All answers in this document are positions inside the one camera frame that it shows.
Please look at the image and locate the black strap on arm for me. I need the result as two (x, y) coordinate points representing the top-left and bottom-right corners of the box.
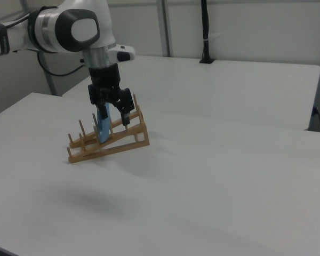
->
(0, 23), (11, 57)

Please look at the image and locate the black pole with base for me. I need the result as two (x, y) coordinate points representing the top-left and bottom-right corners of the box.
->
(199, 0), (216, 65)

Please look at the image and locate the wooden plate rack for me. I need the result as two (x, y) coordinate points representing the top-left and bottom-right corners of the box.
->
(66, 93), (150, 164)

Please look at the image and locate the blue plastic plate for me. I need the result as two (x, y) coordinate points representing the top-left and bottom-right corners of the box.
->
(97, 103), (112, 145)

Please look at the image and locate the white desk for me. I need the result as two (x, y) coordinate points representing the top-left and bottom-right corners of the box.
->
(61, 54), (320, 131)

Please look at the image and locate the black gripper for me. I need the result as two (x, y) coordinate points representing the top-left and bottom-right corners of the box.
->
(87, 63), (135, 126)

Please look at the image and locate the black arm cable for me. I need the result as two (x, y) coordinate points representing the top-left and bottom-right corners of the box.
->
(5, 14), (85, 77)

